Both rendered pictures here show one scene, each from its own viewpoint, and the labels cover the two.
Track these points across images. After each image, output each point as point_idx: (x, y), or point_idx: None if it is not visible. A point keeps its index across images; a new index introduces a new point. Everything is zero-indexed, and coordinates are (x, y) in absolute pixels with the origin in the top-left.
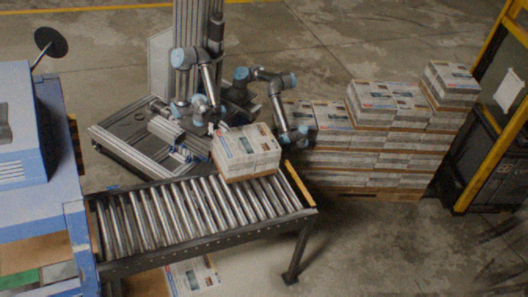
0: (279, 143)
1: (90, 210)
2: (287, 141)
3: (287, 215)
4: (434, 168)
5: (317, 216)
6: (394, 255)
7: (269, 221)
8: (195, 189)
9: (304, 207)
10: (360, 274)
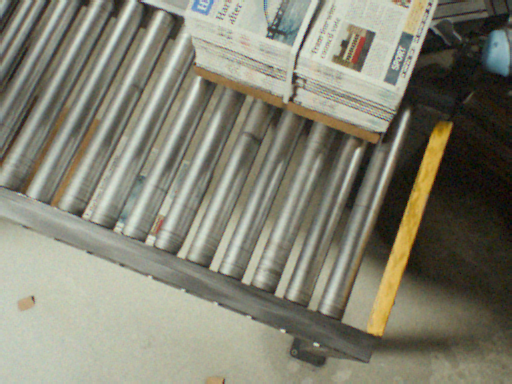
0: (479, 53)
1: None
2: (500, 67)
3: (265, 298)
4: None
5: (508, 266)
6: None
7: (200, 276)
8: (109, 36)
9: (497, 223)
10: None
